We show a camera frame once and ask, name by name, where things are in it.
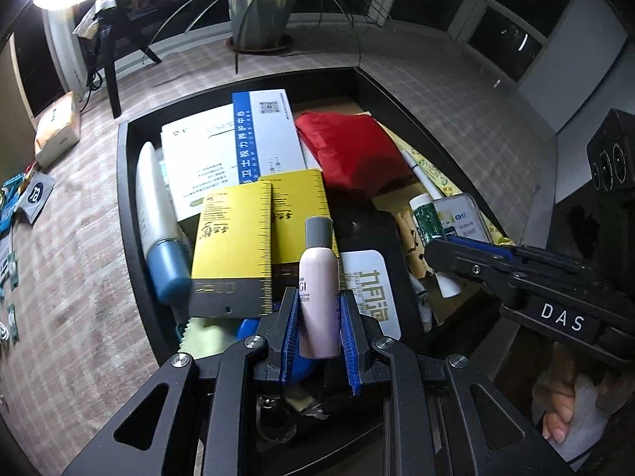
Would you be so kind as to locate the grey T3 sachet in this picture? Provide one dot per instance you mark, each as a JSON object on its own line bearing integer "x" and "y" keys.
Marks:
{"x": 35, "y": 196}

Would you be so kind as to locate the cardboard parcel box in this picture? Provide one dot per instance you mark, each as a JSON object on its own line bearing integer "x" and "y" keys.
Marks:
{"x": 58, "y": 130}

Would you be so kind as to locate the red cloth bag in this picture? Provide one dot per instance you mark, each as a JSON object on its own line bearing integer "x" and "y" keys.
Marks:
{"x": 354, "y": 152}

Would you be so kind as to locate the pink bottle grey cap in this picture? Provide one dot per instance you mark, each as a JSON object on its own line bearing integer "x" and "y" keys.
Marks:
{"x": 319, "y": 288}

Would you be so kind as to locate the person's right hand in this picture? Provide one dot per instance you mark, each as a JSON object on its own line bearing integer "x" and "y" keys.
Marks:
{"x": 571, "y": 411}

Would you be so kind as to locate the black tray bin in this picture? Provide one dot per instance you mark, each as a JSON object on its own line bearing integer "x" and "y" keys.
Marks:
{"x": 205, "y": 409}

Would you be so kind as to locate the potted plant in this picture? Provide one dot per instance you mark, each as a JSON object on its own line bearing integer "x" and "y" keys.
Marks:
{"x": 259, "y": 25}

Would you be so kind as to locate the white tube blue cap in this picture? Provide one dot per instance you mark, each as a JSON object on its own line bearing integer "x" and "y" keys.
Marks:
{"x": 161, "y": 237}

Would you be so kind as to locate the white paper booklet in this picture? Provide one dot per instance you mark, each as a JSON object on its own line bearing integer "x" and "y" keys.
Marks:
{"x": 200, "y": 154}

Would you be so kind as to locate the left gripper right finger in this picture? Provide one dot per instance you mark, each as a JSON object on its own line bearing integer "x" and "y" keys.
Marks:
{"x": 363, "y": 366}

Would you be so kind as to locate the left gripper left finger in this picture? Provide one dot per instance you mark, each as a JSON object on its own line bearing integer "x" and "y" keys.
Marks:
{"x": 280, "y": 330}

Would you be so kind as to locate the white blue long box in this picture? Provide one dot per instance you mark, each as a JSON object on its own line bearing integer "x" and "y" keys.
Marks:
{"x": 265, "y": 135}

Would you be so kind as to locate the white card tin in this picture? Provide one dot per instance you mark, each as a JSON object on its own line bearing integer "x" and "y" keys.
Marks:
{"x": 365, "y": 274}

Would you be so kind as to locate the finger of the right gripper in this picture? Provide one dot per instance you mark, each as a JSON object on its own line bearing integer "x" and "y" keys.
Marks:
{"x": 490, "y": 265}

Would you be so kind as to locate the yellow black box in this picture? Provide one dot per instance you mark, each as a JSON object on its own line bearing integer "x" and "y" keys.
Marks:
{"x": 231, "y": 270}
{"x": 296, "y": 196}

